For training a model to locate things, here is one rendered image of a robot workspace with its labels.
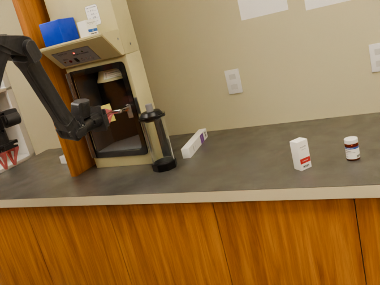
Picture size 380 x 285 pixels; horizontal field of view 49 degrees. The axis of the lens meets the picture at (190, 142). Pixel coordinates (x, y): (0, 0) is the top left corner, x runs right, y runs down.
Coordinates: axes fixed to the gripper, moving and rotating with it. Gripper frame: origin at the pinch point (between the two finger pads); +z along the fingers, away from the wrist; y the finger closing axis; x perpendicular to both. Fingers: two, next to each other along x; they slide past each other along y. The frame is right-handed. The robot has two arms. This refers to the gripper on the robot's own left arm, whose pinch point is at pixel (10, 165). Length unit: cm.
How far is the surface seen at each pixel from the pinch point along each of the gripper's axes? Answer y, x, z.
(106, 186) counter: 11.3, -34.4, 16.2
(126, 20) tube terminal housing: 40, -46, -44
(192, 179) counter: 13, -72, 16
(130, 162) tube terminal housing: 32.8, -33.0, 14.4
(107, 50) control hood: 27, -42, -34
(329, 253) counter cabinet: 6, -117, 41
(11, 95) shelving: 73, 70, -21
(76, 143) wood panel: 30.2, -8.7, 2.7
